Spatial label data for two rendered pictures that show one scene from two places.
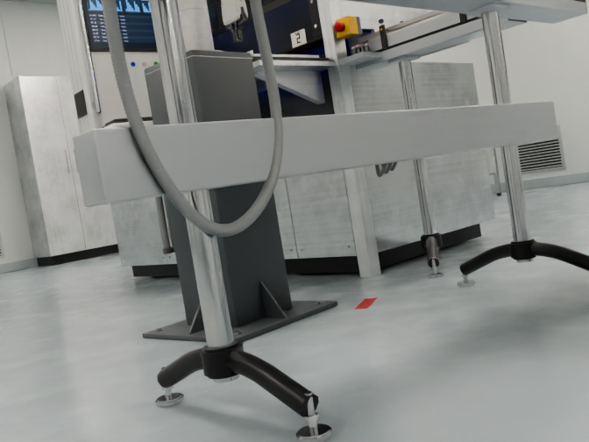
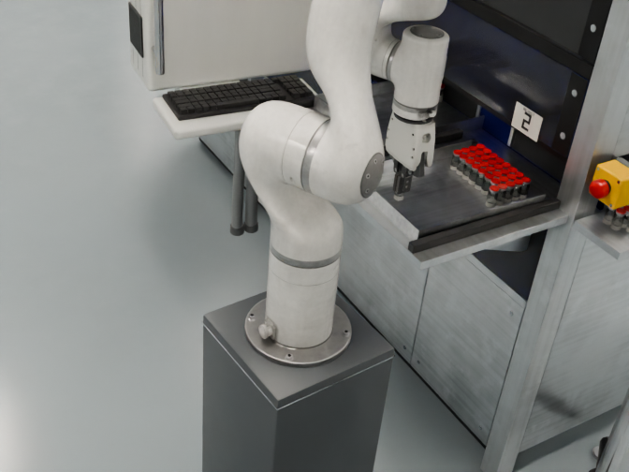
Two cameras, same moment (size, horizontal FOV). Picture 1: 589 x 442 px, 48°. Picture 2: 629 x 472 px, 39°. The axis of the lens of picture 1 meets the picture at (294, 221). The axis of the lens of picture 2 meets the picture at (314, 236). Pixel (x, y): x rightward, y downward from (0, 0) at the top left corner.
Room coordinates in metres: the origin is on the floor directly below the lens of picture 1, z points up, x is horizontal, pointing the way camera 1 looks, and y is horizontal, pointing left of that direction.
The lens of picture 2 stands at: (1.00, 0.04, 1.90)
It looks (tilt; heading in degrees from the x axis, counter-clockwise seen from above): 35 degrees down; 9
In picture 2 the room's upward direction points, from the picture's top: 6 degrees clockwise
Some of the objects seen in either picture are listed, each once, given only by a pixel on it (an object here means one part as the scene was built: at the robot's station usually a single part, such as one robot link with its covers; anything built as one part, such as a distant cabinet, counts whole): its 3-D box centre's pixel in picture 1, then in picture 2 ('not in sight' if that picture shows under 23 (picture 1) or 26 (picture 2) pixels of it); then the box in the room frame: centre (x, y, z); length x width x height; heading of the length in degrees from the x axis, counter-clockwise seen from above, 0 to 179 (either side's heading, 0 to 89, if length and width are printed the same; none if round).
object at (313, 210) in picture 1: (277, 184); (435, 137); (3.76, 0.06, 0.44); 2.06 x 1.00 x 0.88; 43
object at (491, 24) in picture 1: (507, 136); not in sight; (2.00, -0.67, 0.46); 0.09 x 0.09 x 0.77; 43
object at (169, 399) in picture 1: (227, 381); not in sight; (1.22, 0.17, 0.07); 0.50 x 0.08 x 0.14; 43
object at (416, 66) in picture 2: not in sight; (418, 65); (2.50, 0.10, 1.25); 0.09 x 0.08 x 0.13; 69
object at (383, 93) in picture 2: not in sight; (398, 111); (3.00, 0.16, 0.90); 0.34 x 0.26 x 0.04; 133
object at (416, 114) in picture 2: not in sight; (415, 106); (2.50, 0.10, 1.16); 0.09 x 0.08 x 0.03; 43
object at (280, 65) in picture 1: (249, 83); (414, 158); (2.82, 0.09, 0.87); 0.70 x 0.48 x 0.02; 43
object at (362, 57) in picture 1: (362, 58); (619, 231); (2.66, -0.37, 0.87); 0.14 x 0.13 x 0.02; 133
